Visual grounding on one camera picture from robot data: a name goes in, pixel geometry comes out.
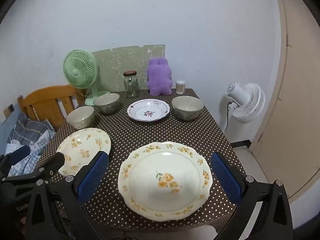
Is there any glass jar with lid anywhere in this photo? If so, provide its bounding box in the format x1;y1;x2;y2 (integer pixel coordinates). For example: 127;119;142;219
123;71;140;98

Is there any white floor fan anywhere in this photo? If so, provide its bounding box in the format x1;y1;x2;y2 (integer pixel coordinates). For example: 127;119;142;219
219;82;265;123

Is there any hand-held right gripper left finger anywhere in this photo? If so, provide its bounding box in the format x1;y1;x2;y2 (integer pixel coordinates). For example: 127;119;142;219
25;151;110;240

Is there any brown polka dot tablecloth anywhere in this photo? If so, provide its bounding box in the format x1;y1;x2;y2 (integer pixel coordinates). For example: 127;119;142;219
32;88;247;233

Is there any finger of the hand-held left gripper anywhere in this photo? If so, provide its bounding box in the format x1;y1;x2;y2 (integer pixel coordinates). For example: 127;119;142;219
1;152;66;184
5;145;31;167

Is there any wooden chair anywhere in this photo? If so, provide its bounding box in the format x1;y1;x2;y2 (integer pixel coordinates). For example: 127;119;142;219
17;85;87;130

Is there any purple plush toy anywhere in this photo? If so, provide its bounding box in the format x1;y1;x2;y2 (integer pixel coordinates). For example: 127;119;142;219
146;57;173;96

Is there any green desk fan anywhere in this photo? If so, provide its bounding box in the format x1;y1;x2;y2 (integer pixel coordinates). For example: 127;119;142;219
62;49;110;106

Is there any blue plaid blanket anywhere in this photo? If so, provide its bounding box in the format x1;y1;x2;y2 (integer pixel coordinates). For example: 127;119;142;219
5;112;56;178

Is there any green patterned board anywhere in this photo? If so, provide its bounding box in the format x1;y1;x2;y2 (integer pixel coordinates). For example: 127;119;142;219
91;44;166;92

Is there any grey patterned ceramic bowl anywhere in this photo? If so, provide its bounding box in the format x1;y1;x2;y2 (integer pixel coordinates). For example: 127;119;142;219
66;105;95;130
171;96;204;121
93;93;120;115

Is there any black fan cable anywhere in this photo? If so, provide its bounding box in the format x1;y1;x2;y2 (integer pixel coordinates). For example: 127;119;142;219
224;102;237;132

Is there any yellow floral plate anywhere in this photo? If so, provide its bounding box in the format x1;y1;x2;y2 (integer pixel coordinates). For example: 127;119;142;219
117;141;213;222
56;127;112;178

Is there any light blue panel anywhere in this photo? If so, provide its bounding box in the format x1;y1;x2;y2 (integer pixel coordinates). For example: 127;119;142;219
0;115;19;155

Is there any wall socket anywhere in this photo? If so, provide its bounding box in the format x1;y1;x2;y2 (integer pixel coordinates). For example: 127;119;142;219
4;104;15;118

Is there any maroon flower white plate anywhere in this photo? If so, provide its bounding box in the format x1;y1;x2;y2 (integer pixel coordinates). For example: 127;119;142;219
127;99;170;123

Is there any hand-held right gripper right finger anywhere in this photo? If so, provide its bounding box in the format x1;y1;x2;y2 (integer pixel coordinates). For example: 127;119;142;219
211;152;293;240

